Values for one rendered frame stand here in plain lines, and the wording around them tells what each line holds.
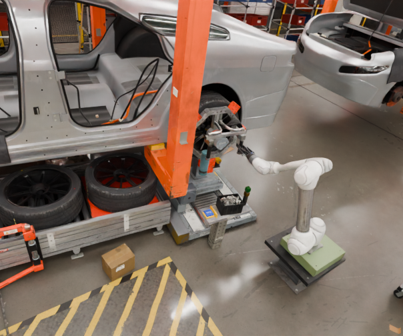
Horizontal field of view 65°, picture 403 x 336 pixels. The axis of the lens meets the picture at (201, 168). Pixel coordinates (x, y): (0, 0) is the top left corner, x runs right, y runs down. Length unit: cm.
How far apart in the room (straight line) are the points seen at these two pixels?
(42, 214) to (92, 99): 133
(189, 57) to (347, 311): 241
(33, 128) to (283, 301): 244
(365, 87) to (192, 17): 330
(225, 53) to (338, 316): 241
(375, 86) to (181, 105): 325
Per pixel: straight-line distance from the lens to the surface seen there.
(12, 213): 283
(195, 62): 219
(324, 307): 311
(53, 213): 278
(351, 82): 493
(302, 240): 259
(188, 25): 209
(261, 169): 276
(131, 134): 287
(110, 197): 286
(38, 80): 257
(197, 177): 349
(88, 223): 277
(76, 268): 299
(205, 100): 297
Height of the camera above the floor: 239
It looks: 36 degrees down
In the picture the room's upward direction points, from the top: 9 degrees clockwise
